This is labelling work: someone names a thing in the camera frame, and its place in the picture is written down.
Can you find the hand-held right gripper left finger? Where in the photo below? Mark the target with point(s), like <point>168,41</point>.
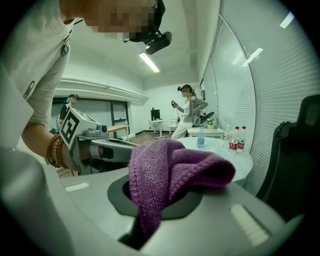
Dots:
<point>75,220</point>

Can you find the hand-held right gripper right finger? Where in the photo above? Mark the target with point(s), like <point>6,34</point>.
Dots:
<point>212,230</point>

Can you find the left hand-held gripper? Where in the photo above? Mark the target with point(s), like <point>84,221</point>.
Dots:
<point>72,125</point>

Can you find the purple cloth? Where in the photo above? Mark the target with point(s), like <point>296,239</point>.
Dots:
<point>160,170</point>

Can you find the person's left forearm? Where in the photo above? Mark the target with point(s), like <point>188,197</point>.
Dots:
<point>36,140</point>

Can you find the person's left hand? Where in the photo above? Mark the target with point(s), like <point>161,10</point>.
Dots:
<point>71,160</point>

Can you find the wooden table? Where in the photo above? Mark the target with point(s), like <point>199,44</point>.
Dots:
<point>120,128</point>

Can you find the dark framed window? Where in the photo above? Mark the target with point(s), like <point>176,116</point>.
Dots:
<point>100,110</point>

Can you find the white desk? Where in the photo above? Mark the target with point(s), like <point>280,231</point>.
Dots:
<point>157,121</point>

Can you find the round light-blue table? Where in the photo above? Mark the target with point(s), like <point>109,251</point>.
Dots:
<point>240,162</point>

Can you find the blue label water bottle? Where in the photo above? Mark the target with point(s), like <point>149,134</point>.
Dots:
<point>201,140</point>

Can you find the red label water bottle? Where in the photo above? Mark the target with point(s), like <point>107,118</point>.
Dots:
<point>234,143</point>
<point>242,142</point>

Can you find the clear plastic bottle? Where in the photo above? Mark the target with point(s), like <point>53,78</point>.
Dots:
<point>227,140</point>

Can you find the small potted plant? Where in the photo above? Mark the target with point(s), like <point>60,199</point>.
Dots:
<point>210,123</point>

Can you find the white cabinet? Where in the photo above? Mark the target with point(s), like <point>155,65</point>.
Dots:
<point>215,133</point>

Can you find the ceiling light strip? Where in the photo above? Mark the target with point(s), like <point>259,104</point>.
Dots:
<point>149,62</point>

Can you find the black jacket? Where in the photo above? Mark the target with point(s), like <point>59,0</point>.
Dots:
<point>287,162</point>

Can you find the grey printed t-shirt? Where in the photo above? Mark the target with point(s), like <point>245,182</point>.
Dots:
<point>37,50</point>

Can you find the person's head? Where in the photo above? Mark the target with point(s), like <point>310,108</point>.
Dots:
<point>112,20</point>

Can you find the black office chair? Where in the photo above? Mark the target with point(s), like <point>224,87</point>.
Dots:
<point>310,110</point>

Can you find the white ceiling duct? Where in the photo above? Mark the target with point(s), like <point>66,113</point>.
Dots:
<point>112,90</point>

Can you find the black head camera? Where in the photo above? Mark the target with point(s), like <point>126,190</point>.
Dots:
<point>158,42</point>

